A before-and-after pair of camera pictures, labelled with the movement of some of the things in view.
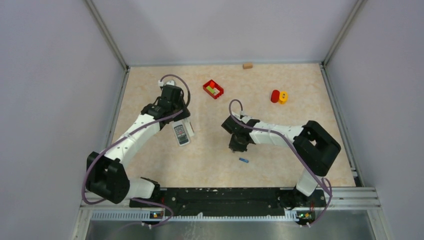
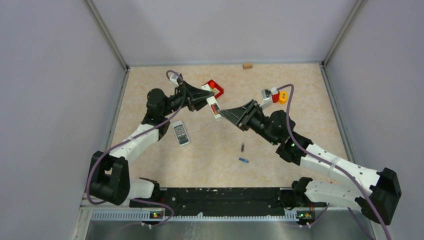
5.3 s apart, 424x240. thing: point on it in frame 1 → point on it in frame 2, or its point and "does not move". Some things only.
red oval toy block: (275, 96) does not move
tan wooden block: (247, 66) does not move
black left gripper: (185, 113) → (193, 93)
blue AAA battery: (243, 160) does not move
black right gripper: (233, 146) → (236, 115)
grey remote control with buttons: (181, 133) does not move
